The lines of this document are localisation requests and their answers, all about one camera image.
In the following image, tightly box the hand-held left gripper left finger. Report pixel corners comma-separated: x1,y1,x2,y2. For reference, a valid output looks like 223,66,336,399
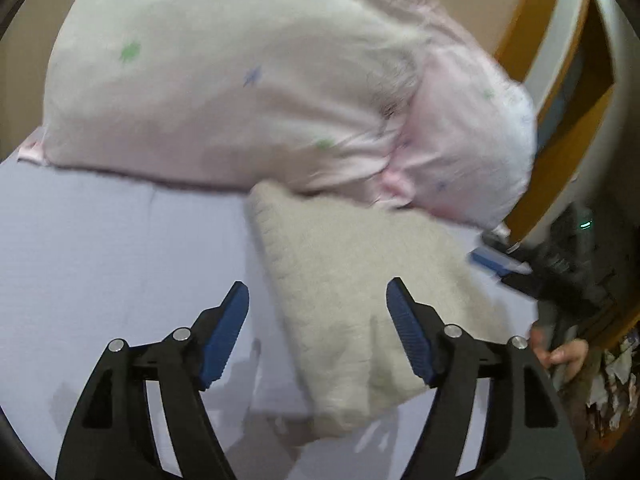
55,281,251,480

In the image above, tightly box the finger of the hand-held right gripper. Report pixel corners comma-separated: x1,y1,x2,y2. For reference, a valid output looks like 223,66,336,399
469,245,534,281
499,271,543,302

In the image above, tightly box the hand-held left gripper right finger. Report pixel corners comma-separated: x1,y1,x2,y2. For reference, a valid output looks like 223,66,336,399
385,277,587,480

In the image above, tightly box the person's right hand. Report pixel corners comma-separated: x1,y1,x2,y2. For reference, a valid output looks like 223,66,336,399
529,326,591,370

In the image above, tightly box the lavender bed sheet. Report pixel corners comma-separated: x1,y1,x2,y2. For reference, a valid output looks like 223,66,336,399
0,152,538,480

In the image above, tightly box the patterned cloth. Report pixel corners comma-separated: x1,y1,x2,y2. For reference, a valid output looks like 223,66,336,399
560,320,640,456

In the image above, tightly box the white and wooden furniture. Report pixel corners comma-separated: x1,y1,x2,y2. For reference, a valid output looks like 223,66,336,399
492,0,640,341

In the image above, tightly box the pink star-print pillow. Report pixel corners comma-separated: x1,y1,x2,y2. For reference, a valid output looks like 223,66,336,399
17,0,538,231

